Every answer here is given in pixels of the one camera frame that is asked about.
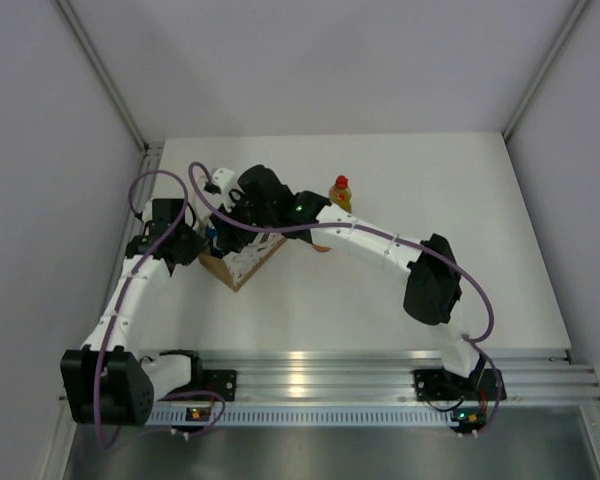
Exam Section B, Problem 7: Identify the jute canvas bag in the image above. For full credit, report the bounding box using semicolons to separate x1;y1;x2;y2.
187;169;289;292

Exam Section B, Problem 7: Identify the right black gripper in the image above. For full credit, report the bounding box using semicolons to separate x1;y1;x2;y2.
210;191;275;256

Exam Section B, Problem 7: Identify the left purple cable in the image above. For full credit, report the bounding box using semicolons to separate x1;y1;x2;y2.
93;170;226;449

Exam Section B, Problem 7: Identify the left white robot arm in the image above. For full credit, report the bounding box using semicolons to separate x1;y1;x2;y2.
60;198;206;426

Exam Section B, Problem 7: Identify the large orange blue pump bottle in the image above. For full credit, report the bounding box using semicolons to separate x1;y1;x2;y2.
205;226;218;243

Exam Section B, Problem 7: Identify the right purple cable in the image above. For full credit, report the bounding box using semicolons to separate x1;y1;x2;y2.
187;161;501;436

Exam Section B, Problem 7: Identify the slotted cable duct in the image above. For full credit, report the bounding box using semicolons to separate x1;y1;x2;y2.
146;405;458;428

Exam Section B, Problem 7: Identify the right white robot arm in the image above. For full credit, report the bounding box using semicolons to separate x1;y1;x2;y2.
204;165;506;402

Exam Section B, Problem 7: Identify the aluminium mounting rail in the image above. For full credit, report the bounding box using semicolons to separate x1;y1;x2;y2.
57;347;600;405

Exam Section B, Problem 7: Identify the yellow bottle red cap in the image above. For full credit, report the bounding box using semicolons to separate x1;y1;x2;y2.
329;175;352;213

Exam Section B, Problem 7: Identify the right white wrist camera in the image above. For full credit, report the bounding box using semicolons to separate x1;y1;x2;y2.
204;167;239;211

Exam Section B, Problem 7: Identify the purple cable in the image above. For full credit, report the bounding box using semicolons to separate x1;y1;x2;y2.
93;170;226;449
187;161;501;436

